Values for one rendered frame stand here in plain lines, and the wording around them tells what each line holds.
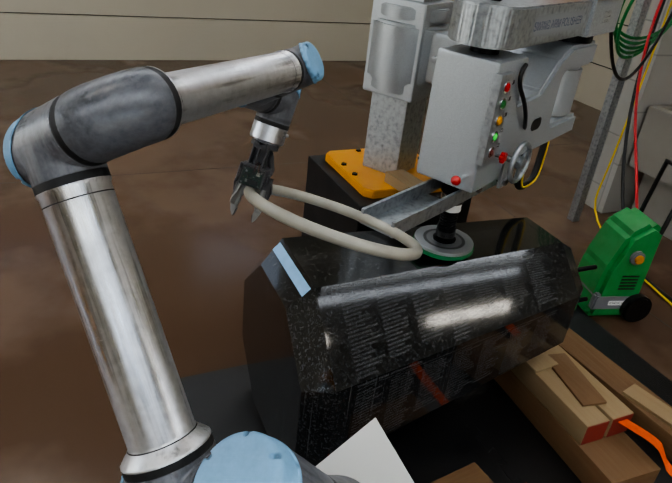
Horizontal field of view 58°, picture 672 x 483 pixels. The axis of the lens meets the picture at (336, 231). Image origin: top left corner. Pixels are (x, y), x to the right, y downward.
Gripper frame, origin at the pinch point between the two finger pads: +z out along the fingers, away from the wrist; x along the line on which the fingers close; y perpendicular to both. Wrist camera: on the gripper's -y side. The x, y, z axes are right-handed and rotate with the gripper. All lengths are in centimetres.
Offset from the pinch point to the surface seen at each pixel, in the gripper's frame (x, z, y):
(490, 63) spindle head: 49, -61, -30
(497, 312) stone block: 86, 14, -58
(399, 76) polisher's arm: 22, -56, -111
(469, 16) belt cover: 38, -71, -28
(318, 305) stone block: 25.9, 25.2, -27.1
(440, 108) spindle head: 41, -45, -42
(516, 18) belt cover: 51, -75, -28
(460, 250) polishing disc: 65, -2, -56
